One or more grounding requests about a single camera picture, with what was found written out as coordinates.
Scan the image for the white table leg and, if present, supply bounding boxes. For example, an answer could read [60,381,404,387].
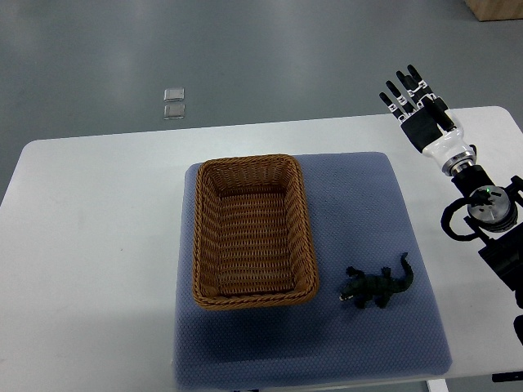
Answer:
[427,378,449,392]

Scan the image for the upper silver floor plate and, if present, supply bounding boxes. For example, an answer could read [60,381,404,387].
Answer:
[163,87,185,102]

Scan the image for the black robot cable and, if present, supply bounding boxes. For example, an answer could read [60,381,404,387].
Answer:
[440,197,481,242]

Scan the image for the black bracket under table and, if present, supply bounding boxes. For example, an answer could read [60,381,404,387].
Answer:
[491,371,523,383]

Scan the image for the blue padded mat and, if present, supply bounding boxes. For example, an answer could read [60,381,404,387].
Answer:
[173,153,452,390]

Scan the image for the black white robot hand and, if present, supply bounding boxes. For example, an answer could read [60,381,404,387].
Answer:
[379,65,476,176]

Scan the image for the wooden box corner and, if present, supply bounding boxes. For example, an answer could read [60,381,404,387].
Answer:
[464,0,522,22]

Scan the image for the brown wicker basket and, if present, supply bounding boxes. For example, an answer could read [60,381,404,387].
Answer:
[192,154,320,310]

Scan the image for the dark toy crocodile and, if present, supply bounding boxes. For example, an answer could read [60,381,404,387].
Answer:
[338,252,413,310]

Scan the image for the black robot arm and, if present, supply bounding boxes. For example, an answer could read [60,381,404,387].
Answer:
[440,163,522,307]

